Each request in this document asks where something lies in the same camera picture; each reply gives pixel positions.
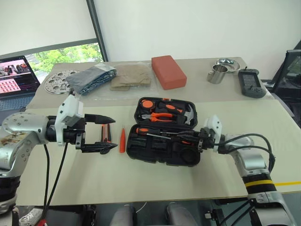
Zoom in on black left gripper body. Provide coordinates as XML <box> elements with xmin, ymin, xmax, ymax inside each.
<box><xmin>63</xmin><ymin>117</ymin><xmax>87</xmax><ymax>154</ymax></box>

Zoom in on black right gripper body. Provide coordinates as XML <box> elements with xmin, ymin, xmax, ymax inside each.
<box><xmin>197</xmin><ymin>127</ymin><xmax>216</xmax><ymax>154</ymax></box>

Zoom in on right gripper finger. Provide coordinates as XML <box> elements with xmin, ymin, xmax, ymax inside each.
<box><xmin>179</xmin><ymin>139</ymin><xmax>201</xmax><ymax>152</ymax></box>
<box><xmin>174</xmin><ymin>130</ymin><xmax>201</xmax><ymax>139</ymax></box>

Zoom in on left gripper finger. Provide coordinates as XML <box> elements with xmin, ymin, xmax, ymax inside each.
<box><xmin>81</xmin><ymin>141</ymin><xmax>119</xmax><ymax>155</ymax></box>
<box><xmin>84</xmin><ymin>113</ymin><xmax>117</xmax><ymax>125</ymax></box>

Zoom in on orange black utility knife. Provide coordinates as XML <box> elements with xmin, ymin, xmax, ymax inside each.
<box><xmin>101</xmin><ymin>124</ymin><xmax>112</xmax><ymax>155</ymax></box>

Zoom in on orange test pen screwdriver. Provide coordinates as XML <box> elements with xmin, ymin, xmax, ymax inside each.
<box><xmin>119</xmin><ymin>127</ymin><xmax>127</xmax><ymax>154</ymax></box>

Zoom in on black plastic tool case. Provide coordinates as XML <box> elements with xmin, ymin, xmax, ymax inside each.
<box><xmin>126</xmin><ymin>96</ymin><xmax>203</xmax><ymax>168</ymax></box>

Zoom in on blue grey folded cloth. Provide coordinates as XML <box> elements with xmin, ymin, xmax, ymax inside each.
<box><xmin>66</xmin><ymin>63</ymin><xmax>118</xmax><ymax>96</ymax></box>

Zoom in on orange black tape measure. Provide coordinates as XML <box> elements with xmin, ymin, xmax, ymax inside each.
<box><xmin>140</xmin><ymin>99</ymin><xmax>156</xmax><ymax>112</ymax></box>

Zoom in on brown paper bag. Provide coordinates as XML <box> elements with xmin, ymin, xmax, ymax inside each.
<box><xmin>110</xmin><ymin>64</ymin><xmax>151</xmax><ymax>91</ymax></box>

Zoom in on perforated round metal disc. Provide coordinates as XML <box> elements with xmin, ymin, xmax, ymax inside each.
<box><xmin>44</xmin><ymin>70</ymin><xmax>71</xmax><ymax>95</ymax></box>

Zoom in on stainless steel cup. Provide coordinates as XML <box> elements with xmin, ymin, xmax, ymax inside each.
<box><xmin>206</xmin><ymin>65</ymin><xmax>230</xmax><ymax>84</ymax></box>

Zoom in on red orange rectangular block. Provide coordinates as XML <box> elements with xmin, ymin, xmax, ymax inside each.
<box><xmin>150</xmin><ymin>55</ymin><xmax>188</xmax><ymax>91</ymax></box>

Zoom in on dark grey handheld controller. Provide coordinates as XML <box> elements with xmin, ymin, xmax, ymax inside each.
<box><xmin>238</xmin><ymin>66</ymin><xmax>267</xmax><ymax>98</ymax></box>

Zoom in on stainless steel bowl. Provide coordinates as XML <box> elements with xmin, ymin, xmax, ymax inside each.
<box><xmin>214</xmin><ymin>57</ymin><xmax>241</xmax><ymax>74</ymax></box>

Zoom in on open laptop computer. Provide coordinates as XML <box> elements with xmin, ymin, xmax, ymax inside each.
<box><xmin>0</xmin><ymin>55</ymin><xmax>41</xmax><ymax>112</ymax></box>

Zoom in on white sneaker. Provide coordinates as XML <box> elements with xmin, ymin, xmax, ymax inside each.
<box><xmin>18</xmin><ymin>207</ymin><xmax>43</xmax><ymax>226</ymax></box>

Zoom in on black chair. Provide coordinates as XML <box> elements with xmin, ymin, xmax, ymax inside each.
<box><xmin>269</xmin><ymin>49</ymin><xmax>301</xmax><ymax>118</ymax></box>

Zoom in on black orange handle screwdriver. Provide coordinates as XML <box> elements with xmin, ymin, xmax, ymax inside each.
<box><xmin>175</xmin><ymin>138</ymin><xmax>196</xmax><ymax>146</ymax></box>
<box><xmin>135</xmin><ymin>127</ymin><xmax>180</xmax><ymax>140</ymax></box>

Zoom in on steel claw hammer black handle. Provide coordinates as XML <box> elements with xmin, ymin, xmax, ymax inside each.
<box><xmin>157</xmin><ymin>100</ymin><xmax>198</xmax><ymax>126</ymax></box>

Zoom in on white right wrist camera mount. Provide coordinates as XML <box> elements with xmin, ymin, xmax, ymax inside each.
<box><xmin>203</xmin><ymin>114</ymin><xmax>223</xmax><ymax>148</ymax></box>

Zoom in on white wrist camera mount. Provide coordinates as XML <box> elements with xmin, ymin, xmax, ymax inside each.
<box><xmin>54</xmin><ymin>93</ymin><xmax>85</xmax><ymax>147</ymax></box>
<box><xmin>203</xmin><ymin>114</ymin><xmax>223</xmax><ymax>148</ymax></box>

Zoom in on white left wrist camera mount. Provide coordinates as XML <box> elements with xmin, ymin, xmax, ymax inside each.
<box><xmin>54</xmin><ymin>93</ymin><xmax>85</xmax><ymax>147</ymax></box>

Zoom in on orange handled pliers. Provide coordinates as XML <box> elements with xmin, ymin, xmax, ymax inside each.
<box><xmin>141</xmin><ymin>112</ymin><xmax>175</xmax><ymax>123</ymax></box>

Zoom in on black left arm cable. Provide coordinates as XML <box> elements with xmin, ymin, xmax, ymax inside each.
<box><xmin>42</xmin><ymin>142</ymin><xmax>51</xmax><ymax>219</ymax></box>
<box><xmin>44</xmin><ymin>142</ymin><xmax>69</xmax><ymax>214</ymax></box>

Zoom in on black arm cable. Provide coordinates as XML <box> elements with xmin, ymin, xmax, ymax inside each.
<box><xmin>42</xmin><ymin>142</ymin><xmax>51</xmax><ymax>219</ymax></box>
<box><xmin>44</xmin><ymin>142</ymin><xmax>69</xmax><ymax>214</ymax></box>
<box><xmin>218</xmin><ymin>133</ymin><xmax>277</xmax><ymax>171</ymax></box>

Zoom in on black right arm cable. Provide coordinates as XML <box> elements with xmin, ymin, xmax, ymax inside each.
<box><xmin>218</xmin><ymin>133</ymin><xmax>277</xmax><ymax>171</ymax></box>

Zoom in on black metal bracket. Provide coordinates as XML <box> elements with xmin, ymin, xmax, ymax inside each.
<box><xmin>204</xmin><ymin>204</ymin><xmax>224</xmax><ymax>222</ymax></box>
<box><xmin>81</xmin><ymin>203</ymin><xmax>97</xmax><ymax>226</ymax></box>

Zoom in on dark window frame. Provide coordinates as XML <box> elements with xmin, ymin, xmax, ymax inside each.
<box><xmin>0</xmin><ymin>0</ymin><xmax>109</xmax><ymax>63</ymax></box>

